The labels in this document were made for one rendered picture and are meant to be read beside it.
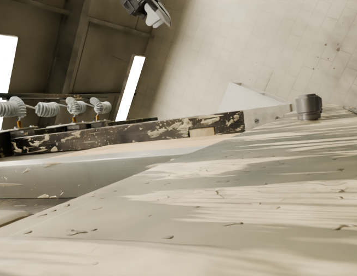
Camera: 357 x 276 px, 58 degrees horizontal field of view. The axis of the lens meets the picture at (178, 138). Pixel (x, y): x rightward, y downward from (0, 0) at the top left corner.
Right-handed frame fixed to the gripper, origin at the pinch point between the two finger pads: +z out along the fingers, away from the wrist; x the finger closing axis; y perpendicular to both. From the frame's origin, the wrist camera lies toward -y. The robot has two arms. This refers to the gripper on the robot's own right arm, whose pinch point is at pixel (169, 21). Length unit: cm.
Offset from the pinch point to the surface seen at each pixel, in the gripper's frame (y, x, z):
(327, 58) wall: -40, -488, 2
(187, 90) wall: 175, -487, -116
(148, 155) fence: -5, 60, 37
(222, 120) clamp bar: 6.7, -2.9, 31.2
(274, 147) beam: -17, 69, 43
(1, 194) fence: 14, 61, 29
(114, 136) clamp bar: 39.5, -2.0, 12.2
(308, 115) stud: -17, 49, 43
